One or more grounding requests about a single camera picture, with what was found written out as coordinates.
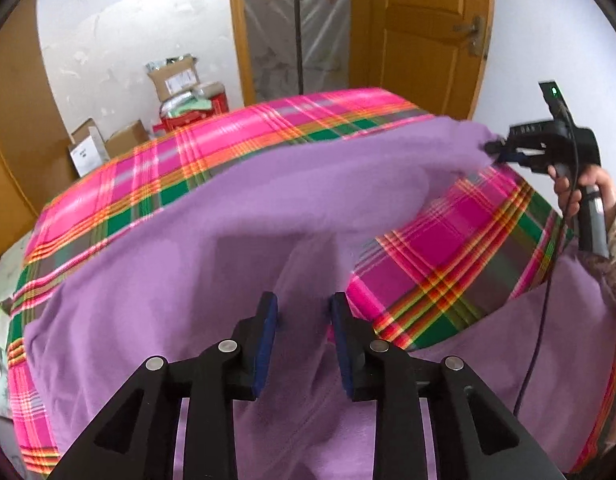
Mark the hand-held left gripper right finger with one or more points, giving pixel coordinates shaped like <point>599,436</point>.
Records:
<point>343,350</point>

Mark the wooden wardrobe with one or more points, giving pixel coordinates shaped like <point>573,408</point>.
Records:
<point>18,135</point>

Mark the clear plastic doorway curtain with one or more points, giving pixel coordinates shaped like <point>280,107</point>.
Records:
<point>273,25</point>

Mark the red package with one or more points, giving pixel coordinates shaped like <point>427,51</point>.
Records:
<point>188,119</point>

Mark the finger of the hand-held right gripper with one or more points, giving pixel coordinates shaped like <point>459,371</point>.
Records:
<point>513,156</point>
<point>498,146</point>

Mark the plain brown cardboard box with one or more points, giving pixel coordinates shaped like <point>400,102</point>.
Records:
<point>125,137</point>

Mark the white cardboard box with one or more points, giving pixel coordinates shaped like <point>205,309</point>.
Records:
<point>85,152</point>

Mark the purple fleece pants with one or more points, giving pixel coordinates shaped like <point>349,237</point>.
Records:
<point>238,235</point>

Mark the labelled cardboard box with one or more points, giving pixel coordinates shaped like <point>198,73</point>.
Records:
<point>175,80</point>

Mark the wooden door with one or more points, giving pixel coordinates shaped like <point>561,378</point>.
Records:
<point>423,35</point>

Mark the pink plaid bed sheet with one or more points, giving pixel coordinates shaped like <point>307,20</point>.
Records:
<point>188,160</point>

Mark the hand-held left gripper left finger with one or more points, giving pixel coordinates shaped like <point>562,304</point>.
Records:
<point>265,350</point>

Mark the brown wrapped package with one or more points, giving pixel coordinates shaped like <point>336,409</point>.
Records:
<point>210,91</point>

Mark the wooden door frame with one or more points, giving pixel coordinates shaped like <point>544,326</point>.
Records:
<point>238,25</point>

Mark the person's right hand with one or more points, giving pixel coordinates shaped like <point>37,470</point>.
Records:
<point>608,190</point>

